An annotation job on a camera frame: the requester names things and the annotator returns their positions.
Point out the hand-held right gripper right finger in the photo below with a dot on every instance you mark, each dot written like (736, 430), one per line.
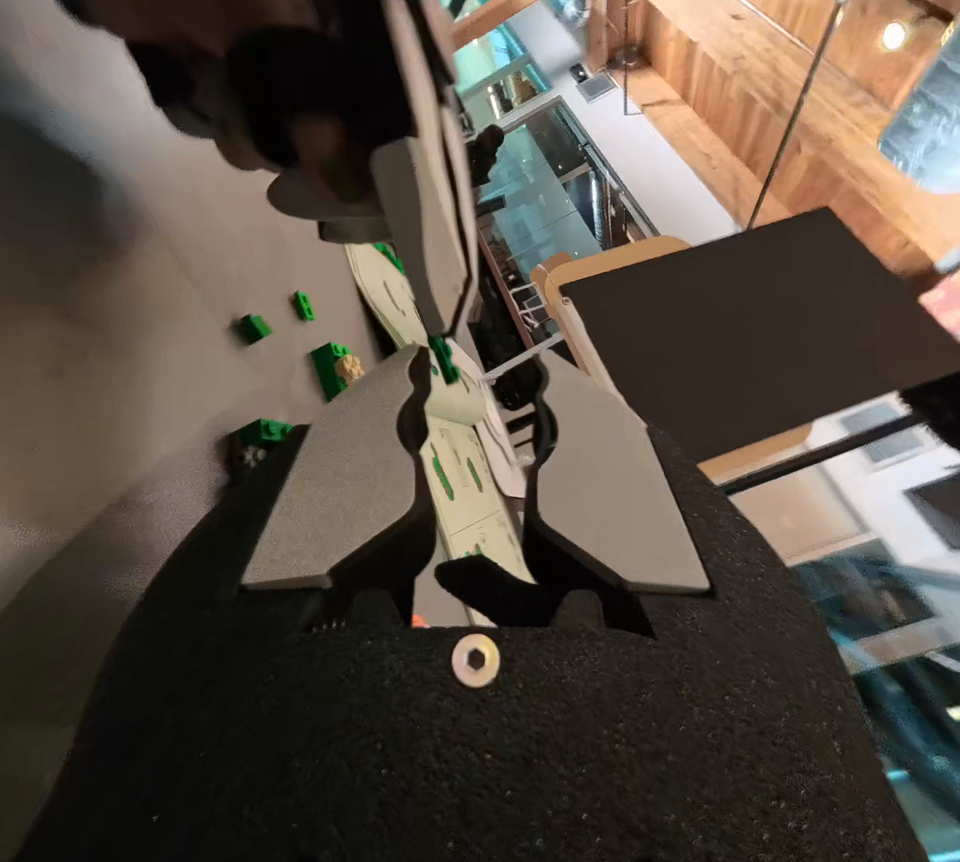
(615, 502)

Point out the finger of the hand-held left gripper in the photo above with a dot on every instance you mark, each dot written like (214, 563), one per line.
(450, 127)
(424, 232)

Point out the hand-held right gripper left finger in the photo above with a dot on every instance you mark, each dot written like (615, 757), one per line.
(337, 495)

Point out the green toy brick assembly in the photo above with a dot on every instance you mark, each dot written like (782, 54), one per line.
(444, 358)

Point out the pale grey desk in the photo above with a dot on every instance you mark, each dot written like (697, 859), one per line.
(97, 217)

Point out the green toy brick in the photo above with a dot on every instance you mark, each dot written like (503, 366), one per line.
(254, 328)
(388, 257)
(304, 305)

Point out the green brick with dark piece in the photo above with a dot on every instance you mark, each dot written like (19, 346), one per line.
(262, 438)

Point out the flat green toy brick plate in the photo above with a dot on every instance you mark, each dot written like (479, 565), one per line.
(326, 371)

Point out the tan toy brick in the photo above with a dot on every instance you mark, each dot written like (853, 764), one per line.
(349, 369)

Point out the white instruction booklet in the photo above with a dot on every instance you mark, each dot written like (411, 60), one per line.
(465, 472)

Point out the thin metal rod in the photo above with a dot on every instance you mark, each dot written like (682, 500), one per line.
(817, 67)

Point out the round ceiling lamp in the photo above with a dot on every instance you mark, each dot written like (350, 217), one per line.
(893, 35)

